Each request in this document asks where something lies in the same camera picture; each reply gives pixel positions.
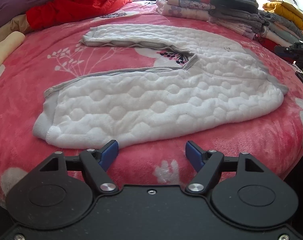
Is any red quilt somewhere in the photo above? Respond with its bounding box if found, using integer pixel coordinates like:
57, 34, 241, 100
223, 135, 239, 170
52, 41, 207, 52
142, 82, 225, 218
26, 0, 132, 31

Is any yellow padded jacket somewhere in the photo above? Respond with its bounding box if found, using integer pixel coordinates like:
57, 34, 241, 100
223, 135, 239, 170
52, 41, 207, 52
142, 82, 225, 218
262, 0, 303, 31

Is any cream rolled cloth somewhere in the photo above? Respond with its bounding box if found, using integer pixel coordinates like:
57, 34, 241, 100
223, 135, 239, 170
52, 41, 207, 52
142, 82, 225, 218
0, 31, 25, 66

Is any folded floral purple garment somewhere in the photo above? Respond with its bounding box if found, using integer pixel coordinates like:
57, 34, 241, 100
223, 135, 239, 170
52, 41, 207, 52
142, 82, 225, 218
165, 0, 215, 10

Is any white quilted baby garment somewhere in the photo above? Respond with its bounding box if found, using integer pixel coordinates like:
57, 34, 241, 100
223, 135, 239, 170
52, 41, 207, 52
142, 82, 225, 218
33, 24, 288, 149

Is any beige cloth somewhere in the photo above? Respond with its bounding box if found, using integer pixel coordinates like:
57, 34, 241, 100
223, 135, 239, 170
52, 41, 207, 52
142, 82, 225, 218
0, 14, 31, 42

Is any dark grey folded clothes stack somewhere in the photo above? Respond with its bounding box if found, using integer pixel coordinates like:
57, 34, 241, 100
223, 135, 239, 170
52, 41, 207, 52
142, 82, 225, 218
208, 0, 266, 34

